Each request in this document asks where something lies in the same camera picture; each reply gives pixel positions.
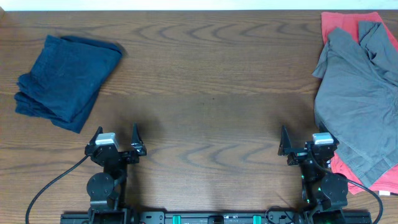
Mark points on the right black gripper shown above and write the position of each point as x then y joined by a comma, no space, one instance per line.
285,149

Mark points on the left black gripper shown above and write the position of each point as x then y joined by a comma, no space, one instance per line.
138,149

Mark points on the grey shorts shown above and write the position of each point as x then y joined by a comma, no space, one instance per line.
357,99

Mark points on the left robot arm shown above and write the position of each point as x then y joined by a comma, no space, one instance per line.
107,189

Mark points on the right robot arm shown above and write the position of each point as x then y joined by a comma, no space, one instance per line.
323,191

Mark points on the folded navy blue garment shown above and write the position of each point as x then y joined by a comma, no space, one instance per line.
66,79

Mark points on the red garment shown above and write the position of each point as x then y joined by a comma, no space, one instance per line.
387,183

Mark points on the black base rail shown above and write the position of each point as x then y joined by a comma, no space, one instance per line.
270,216

